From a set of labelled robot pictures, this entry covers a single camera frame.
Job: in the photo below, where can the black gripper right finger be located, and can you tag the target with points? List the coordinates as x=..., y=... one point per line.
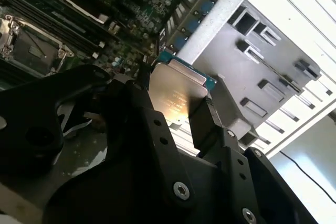
x=236, y=166

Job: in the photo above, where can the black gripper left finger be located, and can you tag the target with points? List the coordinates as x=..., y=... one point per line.
x=31, y=129

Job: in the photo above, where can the silver CPU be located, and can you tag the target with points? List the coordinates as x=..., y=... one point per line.
x=178, y=90

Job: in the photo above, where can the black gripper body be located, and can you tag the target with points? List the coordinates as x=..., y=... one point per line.
x=118, y=197

